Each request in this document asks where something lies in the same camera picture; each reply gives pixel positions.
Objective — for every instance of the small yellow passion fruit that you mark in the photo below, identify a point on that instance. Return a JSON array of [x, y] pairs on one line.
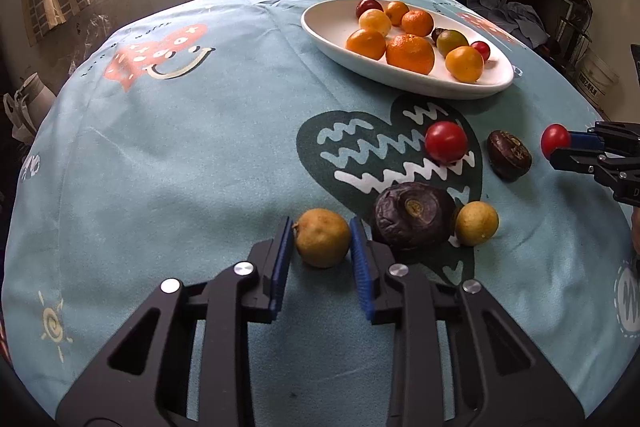
[[322, 237], [476, 223]]

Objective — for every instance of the red cherry tomato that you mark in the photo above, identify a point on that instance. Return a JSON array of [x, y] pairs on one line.
[[481, 50], [445, 142], [554, 139]]

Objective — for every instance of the small orange mandarin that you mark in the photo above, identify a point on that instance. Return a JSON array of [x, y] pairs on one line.
[[465, 64], [366, 44], [396, 12]]

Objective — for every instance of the dark purple passion fruit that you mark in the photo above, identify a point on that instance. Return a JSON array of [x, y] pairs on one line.
[[509, 154], [412, 217], [437, 35]]

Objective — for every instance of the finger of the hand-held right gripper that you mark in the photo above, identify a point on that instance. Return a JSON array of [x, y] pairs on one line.
[[582, 140], [575, 159]]

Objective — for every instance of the white oval plate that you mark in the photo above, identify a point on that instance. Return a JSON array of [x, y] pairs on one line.
[[330, 27]]

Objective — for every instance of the yellow green round fruit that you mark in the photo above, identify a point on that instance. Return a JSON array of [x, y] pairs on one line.
[[452, 42]]

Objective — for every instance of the person's right hand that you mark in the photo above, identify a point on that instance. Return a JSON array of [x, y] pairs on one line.
[[636, 232]]

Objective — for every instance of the light blue printed tablecloth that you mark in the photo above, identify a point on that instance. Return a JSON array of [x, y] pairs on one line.
[[200, 132]]

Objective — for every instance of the pile of grey clothes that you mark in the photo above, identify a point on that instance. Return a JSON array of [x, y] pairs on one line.
[[505, 14]]

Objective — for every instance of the yellow orange round fruit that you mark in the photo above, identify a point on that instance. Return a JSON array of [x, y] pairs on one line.
[[375, 23]]

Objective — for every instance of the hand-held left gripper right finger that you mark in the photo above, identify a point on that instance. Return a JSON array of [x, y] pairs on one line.
[[361, 267]]

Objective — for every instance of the large orange mandarin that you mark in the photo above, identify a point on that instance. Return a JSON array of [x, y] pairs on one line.
[[417, 23], [410, 54]]

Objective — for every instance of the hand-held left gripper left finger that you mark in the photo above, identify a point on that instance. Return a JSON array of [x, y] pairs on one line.
[[280, 267]]

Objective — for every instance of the dark red plum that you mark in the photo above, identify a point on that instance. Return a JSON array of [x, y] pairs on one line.
[[367, 6]]

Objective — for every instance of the white plastic bag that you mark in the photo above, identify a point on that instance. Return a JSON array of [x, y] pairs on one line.
[[17, 117]]

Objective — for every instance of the white bucket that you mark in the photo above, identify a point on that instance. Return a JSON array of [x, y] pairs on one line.
[[597, 74]]

